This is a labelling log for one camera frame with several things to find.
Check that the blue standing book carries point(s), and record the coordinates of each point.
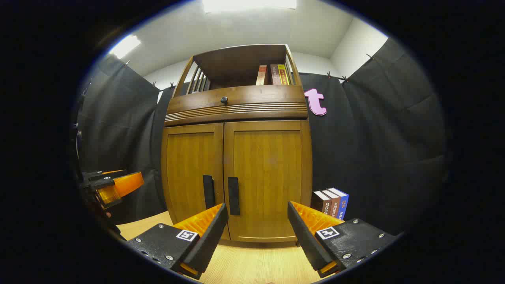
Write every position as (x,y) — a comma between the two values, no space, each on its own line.
(343,205)

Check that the wooden cabinet drawer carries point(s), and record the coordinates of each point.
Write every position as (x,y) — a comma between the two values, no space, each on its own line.
(260,98)

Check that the wooden double-door shoe cabinet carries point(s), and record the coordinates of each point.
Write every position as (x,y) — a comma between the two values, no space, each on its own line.
(236,114)

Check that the dark brown standing book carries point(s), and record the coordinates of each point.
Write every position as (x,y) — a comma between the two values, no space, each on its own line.
(318,203)

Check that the reddish brown standing book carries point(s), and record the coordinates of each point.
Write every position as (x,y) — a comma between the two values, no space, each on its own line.
(333,205)

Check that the wooden shoe cabinet door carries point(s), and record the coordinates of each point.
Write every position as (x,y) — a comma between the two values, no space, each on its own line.
(268,157)
(189,157)

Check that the black backdrop cloth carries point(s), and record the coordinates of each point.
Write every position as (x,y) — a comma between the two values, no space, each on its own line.
(375,138)

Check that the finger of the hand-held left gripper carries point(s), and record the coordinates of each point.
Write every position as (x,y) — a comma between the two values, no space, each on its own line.
(102,175)
(124,184)

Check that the yellow book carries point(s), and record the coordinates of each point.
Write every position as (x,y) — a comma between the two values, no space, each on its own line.
(284,75)

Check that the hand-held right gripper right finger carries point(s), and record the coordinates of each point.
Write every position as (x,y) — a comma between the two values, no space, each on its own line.
(305,236)

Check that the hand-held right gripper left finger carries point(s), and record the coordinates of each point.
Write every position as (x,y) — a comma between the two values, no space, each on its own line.
(209,236)

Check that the orange-red book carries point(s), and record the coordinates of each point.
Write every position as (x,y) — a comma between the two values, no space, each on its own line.
(262,75)

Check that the large ceiling light panel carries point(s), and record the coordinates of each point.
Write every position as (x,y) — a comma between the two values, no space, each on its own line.
(248,4)

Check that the small ceiling light panel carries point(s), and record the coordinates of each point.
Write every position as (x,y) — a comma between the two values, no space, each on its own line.
(124,46)

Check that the black round drawer knob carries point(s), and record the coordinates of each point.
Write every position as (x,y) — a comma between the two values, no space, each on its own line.
(223,100)

